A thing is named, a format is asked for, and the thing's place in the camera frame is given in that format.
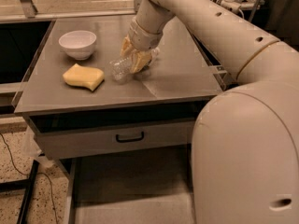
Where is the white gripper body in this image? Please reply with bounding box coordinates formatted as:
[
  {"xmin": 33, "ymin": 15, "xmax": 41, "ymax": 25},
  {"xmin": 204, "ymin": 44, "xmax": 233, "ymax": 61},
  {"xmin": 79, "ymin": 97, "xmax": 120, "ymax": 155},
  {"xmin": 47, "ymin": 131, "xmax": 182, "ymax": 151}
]
[{"xmin": 128, "ymin": 17, "xmax": 163, "ymax": 51}]

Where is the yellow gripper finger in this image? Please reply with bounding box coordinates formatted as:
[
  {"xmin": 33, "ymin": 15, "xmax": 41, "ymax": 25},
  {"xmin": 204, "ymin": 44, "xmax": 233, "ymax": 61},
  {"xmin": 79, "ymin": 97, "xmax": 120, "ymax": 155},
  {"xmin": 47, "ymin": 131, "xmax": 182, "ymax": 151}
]
[
  {"xmin": 130, "ymin": 50, "xmax": 152, "ymax": 74},
  {"xmin": 121, "ymin": 35, "xmax": 135, "ymax": 57}
]

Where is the clear plastic water bottle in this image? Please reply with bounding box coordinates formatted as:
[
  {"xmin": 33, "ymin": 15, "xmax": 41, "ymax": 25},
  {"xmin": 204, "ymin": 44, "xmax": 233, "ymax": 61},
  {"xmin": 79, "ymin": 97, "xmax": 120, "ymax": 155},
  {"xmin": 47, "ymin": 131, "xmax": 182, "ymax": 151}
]
[{"xmin": 109, "ymin": 47, "xmax": 161, "ymax": 83}]

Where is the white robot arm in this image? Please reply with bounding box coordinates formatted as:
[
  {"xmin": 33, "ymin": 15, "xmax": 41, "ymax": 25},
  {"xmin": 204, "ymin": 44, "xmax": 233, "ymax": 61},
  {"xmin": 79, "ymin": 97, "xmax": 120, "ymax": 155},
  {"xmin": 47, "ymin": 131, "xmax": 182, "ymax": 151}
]
[{"xmin": 121, "ymin": 0, "xmax": 299, "ymax": 224}]

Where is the grey drawer cabinet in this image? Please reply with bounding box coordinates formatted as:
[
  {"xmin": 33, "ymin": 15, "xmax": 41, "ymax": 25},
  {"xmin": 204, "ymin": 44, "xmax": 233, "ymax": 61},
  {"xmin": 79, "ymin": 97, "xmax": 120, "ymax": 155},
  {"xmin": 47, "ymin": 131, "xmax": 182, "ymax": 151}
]
[{"xmin": 11, "ymin": 12, "xmax": 232, "ymax": 180}]

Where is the grey top drawer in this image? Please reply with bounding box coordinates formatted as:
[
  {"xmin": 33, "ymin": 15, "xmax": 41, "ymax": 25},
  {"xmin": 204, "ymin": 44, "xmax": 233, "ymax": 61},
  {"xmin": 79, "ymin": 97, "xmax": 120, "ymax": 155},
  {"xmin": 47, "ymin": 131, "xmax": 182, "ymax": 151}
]
[{"xmin": 34, "ymin": 119, "xmax": 195, "ymax": 160}]

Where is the open grey lower drawer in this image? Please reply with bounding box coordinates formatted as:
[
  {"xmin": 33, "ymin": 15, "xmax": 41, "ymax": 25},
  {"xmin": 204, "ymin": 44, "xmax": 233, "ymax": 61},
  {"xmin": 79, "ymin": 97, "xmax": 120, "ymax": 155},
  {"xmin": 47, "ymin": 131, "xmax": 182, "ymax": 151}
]
[{"xmin": 64, "ymin": 145, "xmax": 196, "ymax": 224}]

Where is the yellow sponge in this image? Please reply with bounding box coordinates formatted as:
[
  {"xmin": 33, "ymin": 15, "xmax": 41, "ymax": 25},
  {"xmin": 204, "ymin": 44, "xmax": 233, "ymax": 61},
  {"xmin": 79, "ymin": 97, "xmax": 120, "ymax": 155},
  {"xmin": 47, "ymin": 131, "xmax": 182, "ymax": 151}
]
[{"xmin": 63, "ymin": 63, "xmax": 105, "ymax": 91}]

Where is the white ceramic bowl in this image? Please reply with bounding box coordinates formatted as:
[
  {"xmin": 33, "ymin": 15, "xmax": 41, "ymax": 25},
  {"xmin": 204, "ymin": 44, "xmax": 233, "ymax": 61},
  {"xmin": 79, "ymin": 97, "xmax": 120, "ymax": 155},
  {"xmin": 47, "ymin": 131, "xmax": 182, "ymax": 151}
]
[{"xmin": 59, "ymin": 30, "xmax": 97, "ymax": 61}]

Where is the white power strip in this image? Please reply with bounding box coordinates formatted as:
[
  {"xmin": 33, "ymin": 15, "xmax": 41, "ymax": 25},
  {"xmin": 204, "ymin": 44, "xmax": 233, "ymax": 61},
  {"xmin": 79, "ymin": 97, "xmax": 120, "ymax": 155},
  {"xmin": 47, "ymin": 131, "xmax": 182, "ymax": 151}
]
[{"xmin": 194, "ymin": 0, "xmax": 242, "ymax": 15}]

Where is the black drawer handle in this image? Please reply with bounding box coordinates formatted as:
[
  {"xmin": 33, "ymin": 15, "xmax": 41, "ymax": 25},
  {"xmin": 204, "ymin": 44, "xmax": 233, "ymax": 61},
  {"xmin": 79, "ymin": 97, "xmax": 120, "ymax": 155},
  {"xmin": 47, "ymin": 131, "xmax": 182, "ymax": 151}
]
[{"xmin": 115, "ymin": 132, "xmax": 145, "ymax": 143}]

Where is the black floor cable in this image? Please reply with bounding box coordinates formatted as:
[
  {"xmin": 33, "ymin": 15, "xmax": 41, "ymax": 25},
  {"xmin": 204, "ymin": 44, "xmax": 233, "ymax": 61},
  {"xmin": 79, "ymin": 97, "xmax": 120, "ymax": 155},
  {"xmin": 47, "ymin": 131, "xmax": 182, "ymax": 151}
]
[{"xmin": 0, "ymin": 132, "xmax": 59, "ymax": 224}]

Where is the black metal floor frame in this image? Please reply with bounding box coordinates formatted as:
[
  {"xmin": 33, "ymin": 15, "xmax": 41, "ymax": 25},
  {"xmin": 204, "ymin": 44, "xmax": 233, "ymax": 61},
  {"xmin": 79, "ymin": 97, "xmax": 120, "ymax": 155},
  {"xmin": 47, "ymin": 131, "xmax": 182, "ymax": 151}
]
[{"xmin": 0, "ymin": 159, "xmax": 41, "ymax": 224}]

